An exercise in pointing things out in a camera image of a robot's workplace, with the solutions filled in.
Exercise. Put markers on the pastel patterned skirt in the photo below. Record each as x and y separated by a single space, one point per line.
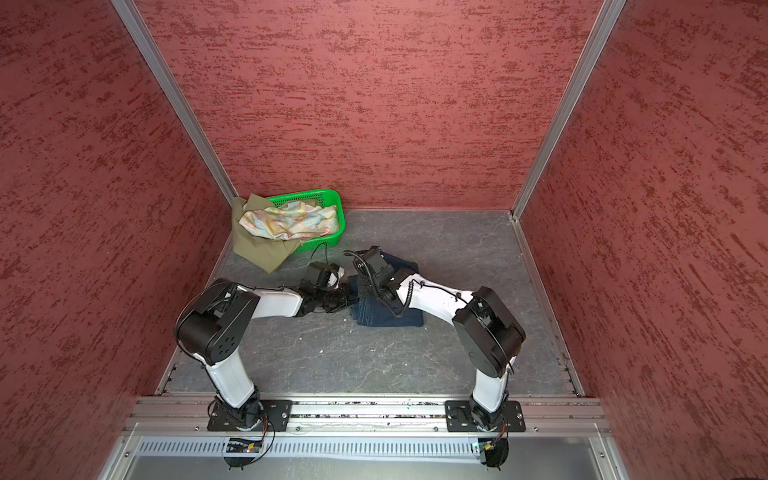
294 220

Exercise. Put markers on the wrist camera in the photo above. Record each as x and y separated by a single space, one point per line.
373 263
322 275

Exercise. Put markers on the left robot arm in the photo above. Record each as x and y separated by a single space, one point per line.
211 327

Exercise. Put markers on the left aluminium corner post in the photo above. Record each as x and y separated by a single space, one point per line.
138 30

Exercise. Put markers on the aluminium corner post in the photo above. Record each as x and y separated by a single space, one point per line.
138 30
603 26

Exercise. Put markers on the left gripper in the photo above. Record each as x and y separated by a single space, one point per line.
345 301

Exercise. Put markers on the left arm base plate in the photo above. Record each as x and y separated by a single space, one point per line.
273 414

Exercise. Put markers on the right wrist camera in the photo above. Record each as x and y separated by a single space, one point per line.
373 263

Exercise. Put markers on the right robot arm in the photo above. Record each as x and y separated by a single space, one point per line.
489 333

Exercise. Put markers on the aluminium front rail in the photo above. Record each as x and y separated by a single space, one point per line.
337 415

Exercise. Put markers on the right aluminium corner post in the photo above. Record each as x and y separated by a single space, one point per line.
603 26

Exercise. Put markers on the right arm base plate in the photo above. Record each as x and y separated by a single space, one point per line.
469 416

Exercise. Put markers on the white slotted cable duct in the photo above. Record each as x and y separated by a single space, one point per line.
441 449

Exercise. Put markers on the blue denim skirt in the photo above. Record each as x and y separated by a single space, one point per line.
371 312

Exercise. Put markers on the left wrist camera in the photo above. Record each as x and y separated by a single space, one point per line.
322 275

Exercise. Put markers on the olive green skirt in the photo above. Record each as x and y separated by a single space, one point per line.
267 254

